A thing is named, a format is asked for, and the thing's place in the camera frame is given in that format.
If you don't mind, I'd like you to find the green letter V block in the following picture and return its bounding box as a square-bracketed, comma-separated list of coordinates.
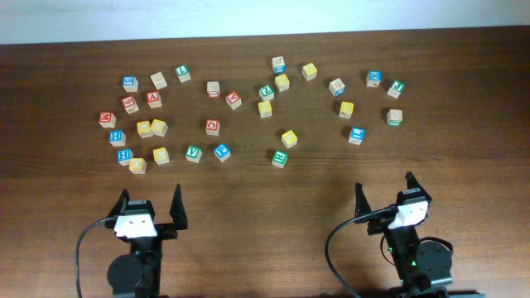
[185, 146, 202, 163]

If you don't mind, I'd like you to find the green letter L block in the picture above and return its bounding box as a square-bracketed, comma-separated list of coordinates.
[175, 65, 191, 83]

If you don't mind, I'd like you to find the blue letter P block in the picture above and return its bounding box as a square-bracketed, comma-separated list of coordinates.
[214, 143, 231, 162]

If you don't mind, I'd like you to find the blue number 5 block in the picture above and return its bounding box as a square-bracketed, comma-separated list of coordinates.
[122, 75, 139, 93]

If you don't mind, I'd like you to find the yellow S block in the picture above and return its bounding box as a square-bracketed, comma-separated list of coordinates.
[274, 74, 290, 92]
[258, 101, 272, 118]

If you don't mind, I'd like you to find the yellow letter C block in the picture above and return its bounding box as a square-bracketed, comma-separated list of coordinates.
[153, 147, 170, 165]

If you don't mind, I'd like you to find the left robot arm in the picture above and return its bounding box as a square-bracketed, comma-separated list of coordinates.
[105, 185, 188, 298]

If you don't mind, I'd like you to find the red I side block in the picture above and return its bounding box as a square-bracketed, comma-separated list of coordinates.
[206, 81, 220, 98]

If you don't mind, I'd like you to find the blue side tilted block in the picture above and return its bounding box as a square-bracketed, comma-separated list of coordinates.
[329, 78, 345, 97]

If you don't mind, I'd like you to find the blue letter h block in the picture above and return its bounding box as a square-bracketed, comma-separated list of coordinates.
[117, 148, 133, 166]
[108, 130, 126, 147]

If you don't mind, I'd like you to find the red tilted A block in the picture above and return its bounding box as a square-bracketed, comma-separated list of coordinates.
[225, 91, 242, 109]

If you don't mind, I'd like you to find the red letter O block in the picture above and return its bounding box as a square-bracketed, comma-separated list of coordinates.
[205, 119, 220, 136]

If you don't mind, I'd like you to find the black cable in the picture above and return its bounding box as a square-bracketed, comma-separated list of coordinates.
[324, 205, 399, 298]
[75, 216, 115, 298]

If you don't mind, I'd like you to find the right black cable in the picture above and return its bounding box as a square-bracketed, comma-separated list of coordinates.
[324, 205, 399, 298]

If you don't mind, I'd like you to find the blue letter K block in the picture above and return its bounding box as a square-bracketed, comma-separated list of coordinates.
[366, 70, 382, 88]

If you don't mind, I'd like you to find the red letter A block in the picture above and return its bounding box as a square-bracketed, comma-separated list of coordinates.
[146, 91, 162, 108]

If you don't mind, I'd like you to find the green letter R block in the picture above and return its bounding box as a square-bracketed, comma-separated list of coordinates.
[272, 151, 288, 168]

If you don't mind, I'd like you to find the green letter Z block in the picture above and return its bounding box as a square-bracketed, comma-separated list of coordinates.
[259, 84, 274, 101]

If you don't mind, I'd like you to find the yellow block right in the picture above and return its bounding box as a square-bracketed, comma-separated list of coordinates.
[339, 101, 354, 119]

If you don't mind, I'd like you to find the blue letter S block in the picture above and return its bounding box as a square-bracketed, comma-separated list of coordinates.
[348, 127, 365, 145]

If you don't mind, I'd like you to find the blue letter H block lower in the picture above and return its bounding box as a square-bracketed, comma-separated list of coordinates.
[117, 148, 133, 166]

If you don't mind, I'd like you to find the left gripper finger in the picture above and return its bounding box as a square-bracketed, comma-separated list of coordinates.
[169, 185, 188, 230]
[107, 189, 130, 219]

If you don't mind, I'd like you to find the yellow letter O block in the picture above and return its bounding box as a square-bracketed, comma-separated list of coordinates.
[137, 121, 153, 138]

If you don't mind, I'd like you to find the red number 9 block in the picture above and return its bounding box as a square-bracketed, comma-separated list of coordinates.
[120, 95, 139, 113]

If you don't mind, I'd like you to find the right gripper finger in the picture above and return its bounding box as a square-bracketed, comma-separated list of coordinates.
[354, 182, 372, 219]
[405, 171, 422, 190]

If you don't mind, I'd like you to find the plain wooden block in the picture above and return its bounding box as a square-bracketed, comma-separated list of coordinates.
[150, 72, 167, 90]

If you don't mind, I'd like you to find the blue side wooden block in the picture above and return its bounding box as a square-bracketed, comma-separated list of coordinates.
[272, 56, 286, 74]

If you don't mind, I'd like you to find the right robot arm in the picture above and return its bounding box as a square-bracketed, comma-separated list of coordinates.
[355, 172, 453, 297]

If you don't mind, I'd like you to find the yellow O block lower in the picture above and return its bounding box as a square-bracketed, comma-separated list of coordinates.
[129, 158, 147, 175]

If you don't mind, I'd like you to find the yellow block far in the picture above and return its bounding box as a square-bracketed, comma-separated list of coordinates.
[302, 63, 318, 81]

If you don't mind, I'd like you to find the green side wooden block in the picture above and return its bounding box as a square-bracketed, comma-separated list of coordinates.
[387, 109, 402, 126]

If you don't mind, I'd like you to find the blue letter H block upper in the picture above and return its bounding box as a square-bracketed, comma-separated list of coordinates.
[108, 130, 126, 147]

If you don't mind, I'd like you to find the red letter M block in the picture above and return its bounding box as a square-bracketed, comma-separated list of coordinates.
[99, 112, 116, 128]

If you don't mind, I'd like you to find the green letter J block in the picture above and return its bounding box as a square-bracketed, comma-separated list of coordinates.
[387, 80, 406, 99]

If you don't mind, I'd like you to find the yellow letter G block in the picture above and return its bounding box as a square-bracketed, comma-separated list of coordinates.
[150, 119, 168, 137]

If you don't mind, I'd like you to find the yellow letter U block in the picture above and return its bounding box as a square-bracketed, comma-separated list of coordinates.
[281, 130, 298, 148]

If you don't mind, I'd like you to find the left black cable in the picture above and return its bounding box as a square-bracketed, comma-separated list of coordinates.
[75, 216, 115, 298]

